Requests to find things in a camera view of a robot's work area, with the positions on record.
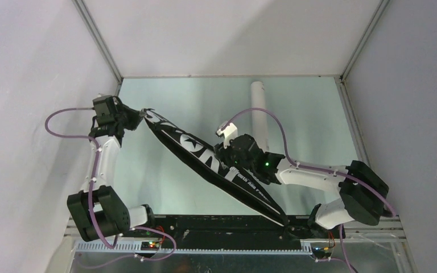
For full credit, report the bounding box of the white shuttlecock tube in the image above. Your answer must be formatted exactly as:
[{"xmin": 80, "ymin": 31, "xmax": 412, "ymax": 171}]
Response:
[{"xmin": 250, "ymin": 81, "xmax": 269, "ymax": 151}]

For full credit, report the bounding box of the black sport racket bag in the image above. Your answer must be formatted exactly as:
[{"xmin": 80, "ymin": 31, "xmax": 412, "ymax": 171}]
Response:
[{"xmin": 142, "ymin": 109, "xmax": 288, "ymax": 226}]

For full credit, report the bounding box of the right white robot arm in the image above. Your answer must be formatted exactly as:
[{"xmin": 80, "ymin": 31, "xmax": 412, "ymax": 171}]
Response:
[{"xmin": 214, "ymin": 134, "xmax": 391, "ymax": 238}]

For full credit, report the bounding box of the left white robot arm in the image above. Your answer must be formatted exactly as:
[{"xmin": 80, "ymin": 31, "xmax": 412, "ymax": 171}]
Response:
[{"xmin": 67, "ymin": 95, "xmax": 157, "ymax": 249}]

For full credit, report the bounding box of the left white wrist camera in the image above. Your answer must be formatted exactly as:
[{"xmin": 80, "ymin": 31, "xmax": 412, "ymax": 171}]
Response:
[{"xmin": 92, "ymin": 95, "xmax": 118, "ymax": 117}]

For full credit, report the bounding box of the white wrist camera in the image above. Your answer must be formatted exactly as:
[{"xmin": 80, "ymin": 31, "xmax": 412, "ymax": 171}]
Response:
[
  {"xmin": 216, "ymin": 122, "xmax": 238, "ymax": 148},
  {"xmin": 92, "ymin": 95, "xmax": 118, "ymax": 117}
]

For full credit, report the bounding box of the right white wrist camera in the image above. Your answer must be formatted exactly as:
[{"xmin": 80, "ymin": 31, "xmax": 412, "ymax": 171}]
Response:
[{"xmin": 216, "ymin": 122, "xmax": 238, "ymax": 148}]

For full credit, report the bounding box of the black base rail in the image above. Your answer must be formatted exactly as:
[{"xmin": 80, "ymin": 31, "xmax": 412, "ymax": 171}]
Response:
[{"xmin": 122, "ymin": 214, "xmax": 349, "ymax": 251}]

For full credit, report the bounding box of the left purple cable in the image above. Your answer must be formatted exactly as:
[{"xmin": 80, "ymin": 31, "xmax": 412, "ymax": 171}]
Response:
[{"xmin": 44, "ymin": 107, "xmax": 178, "ymax": 263}]

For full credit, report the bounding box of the white slotted cable duct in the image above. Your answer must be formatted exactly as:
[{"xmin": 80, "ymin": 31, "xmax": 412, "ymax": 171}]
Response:
[{"xmin": 75, "ymin": 241, "xmax": 314, "ymax": 255}]

